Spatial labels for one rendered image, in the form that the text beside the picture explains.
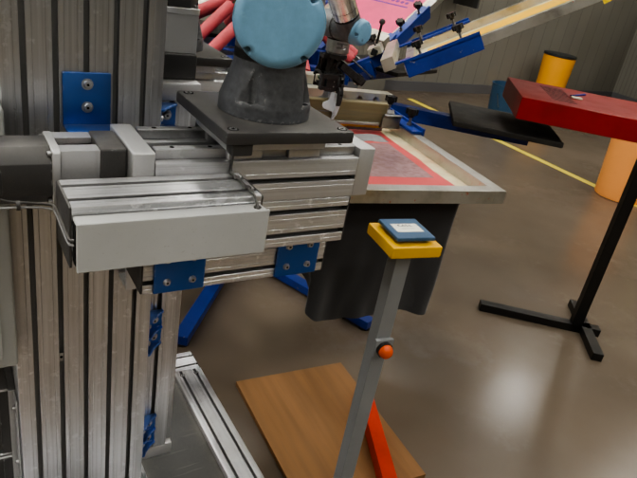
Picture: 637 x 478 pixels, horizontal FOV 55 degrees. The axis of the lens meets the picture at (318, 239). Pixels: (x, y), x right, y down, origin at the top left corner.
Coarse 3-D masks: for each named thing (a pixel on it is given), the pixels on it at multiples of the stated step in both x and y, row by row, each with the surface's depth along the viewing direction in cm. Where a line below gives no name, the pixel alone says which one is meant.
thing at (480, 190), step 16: (400, 128) 214; (416, 144) 205; (432, 144) 200; (448, 160) 188; (464, 176) 181; (480, 176) 178; (368, 192) 153; (384, 192) 155; (400, 192) 157; (416, 192) 159; (432, 192) 160; (448, 192) 162; (464, 192) 164; (480, 192) 166; (496, 192) 168
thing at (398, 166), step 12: (360, 132) 212; (372, 132) 215; (372, 144) 201; (384, 144) 203; (396, 144) 206; (384, 156) 191; (396, 156) 193; (408, 156) 195; (384, 168) 181; (396, 168) 183; (408, 168) 185; (420, 168) 187; (396, 180) 173; (408, 180) 175; (420, 180) 177; (432, 180) 178; (444, 180) 180
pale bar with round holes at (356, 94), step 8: (312, 88) 223; (344, 88) 231; (352, 88) 233; (312, 96) 224; (344, 96) 231; (352, 96) 230; (360, 96) 233; (368, 96) 232; (376, 96) 234; (384, 96) 235
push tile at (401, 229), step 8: (384, 224) 140; (392, 224) 141; (400, 224) 142; (408, 224) 142; (416, 224) 143; (392, 232) 137; (400, 232) 137; (408, 232) 138; (416, 232) 139; (424, 232) 140; (400, 240) 135; (408, 240) 136; (416, 240) 137; (424, 240) 138; (432, 240) 139
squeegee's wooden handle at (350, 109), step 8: (312, 104) 201; (320, 104) 202; (344, 104) 205; (352, 104) 206; (360, 104) 207; (368, 104) 208; (376, 104) 209; (384, 104) 211; (320, 112) 203; (328, 112) 204; (344, 112) 206; (352, 112) 207; (360, 112) 208; (368, 112) 210; (376, 112) 211; (384, 112) 212; (360, 120) 210; (368, 120) 211; (376, 120) 212
